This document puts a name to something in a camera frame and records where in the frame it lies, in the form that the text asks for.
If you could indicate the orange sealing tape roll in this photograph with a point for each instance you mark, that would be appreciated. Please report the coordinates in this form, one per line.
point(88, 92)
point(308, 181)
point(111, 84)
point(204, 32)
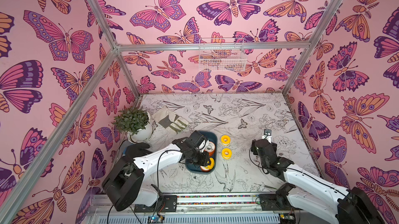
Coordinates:
point(226, 153)
point(210, 148)

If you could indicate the beige grey work glove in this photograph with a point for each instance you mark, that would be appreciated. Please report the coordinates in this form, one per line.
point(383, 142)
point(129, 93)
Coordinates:
point(171, 121)

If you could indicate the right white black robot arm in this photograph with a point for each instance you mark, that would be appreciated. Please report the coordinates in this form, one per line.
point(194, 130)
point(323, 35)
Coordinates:
point(302, 190)

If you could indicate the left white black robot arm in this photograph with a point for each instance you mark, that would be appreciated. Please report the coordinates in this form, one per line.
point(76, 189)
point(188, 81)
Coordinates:
point(128, 182)

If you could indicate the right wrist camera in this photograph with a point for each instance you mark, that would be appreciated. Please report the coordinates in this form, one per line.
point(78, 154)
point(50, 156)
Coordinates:
point(267, 135)

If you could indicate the green potted plant white pot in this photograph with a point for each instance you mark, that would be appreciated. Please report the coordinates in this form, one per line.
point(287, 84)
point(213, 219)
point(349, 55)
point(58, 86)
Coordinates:
point(136, 123)

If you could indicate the green circuit board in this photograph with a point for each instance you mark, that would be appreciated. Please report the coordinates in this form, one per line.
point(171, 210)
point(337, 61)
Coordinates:
point(155, 219)

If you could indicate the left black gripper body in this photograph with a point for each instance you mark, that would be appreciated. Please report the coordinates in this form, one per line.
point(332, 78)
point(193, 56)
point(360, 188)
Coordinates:
point(198, 158)

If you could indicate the yellow sealing tape roll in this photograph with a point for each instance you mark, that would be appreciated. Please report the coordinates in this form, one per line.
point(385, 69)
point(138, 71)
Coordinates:
point(225, 140)
point(209, 167)

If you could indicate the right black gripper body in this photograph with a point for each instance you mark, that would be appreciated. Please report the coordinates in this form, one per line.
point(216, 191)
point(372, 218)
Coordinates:
point(266, 143)

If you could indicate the teal plastic storage tray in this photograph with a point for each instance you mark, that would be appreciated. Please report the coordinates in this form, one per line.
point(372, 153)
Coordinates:
point(209, 137)

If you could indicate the black rubber glove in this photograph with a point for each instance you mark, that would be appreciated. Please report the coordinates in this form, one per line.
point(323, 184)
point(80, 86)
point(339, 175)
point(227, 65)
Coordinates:
point(137, 150)

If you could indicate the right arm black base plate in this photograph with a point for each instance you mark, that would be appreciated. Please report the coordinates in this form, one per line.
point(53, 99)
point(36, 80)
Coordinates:
point(272, 201)

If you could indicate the white wire wall basket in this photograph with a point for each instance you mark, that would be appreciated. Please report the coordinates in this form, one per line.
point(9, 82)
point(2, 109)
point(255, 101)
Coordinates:
point(222, 56)

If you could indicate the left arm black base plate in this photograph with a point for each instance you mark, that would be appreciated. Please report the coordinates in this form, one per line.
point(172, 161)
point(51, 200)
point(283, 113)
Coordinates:
point(164, 204)

